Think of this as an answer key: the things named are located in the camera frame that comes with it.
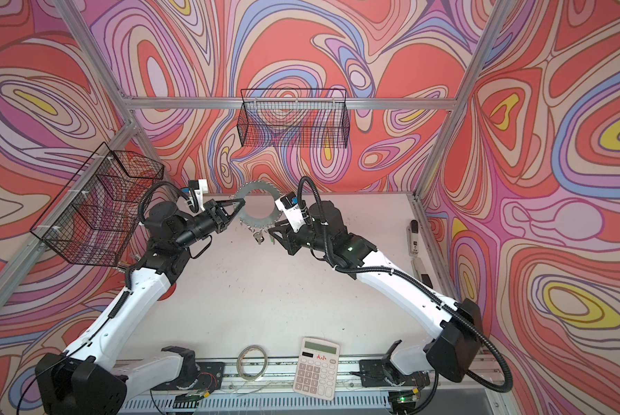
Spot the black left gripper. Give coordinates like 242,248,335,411
174,200,245,253

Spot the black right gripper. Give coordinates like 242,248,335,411
269,214,333,257

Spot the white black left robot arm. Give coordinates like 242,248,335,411
33,181,246,414

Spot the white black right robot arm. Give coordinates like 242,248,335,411
268,176,514,394

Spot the red pencil cup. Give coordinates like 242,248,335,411
158,285,178,302

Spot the white black remote control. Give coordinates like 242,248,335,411
408,220,420,256

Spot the clear tape roll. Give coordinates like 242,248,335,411
235,345,269,382

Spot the white desk calculator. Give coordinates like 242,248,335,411
293,337,340,401

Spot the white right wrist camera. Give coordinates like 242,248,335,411
275,192,311,233

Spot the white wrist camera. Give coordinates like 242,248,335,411
275,192,311,233
187,179,208,214

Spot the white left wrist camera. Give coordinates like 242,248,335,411
187,179,208,214

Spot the black wire basket back wall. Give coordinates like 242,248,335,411
237,86,351,149

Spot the black wire basket wall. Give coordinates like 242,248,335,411
237,86,351,149
30,143,164,267

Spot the black wire basket left wall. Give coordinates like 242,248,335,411
30,143,164,267

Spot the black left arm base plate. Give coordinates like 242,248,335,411
176,361,225,392

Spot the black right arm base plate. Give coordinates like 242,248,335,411
351,340,430,389

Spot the aluminium front rail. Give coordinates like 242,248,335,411
102,359,517,414

